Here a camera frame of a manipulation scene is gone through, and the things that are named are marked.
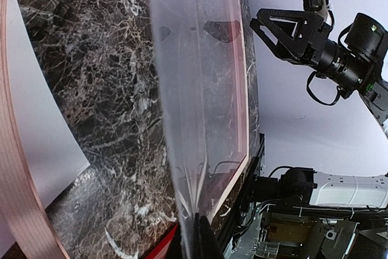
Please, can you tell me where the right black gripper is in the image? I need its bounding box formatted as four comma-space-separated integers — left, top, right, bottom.
249, 8, 364, 85

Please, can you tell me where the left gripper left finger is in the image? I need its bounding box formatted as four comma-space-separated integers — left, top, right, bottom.
178, 213, 197, 258

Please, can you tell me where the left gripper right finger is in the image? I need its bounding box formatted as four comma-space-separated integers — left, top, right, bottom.
195, 213, 224, 259

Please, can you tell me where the clear plastic sheet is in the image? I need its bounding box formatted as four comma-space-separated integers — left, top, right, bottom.
147, 0, 252, 254

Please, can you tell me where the white photo mat board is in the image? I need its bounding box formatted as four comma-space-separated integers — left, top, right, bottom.
5, 0, 92, 213

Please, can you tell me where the red wooden picture frame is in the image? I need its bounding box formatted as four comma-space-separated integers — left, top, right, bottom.
0, 0, 265, 259

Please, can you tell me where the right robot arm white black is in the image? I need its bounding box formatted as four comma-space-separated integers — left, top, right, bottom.
250, 8, 387, 210

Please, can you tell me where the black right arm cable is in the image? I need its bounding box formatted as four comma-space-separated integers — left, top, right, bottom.
305, 70, 343, 107

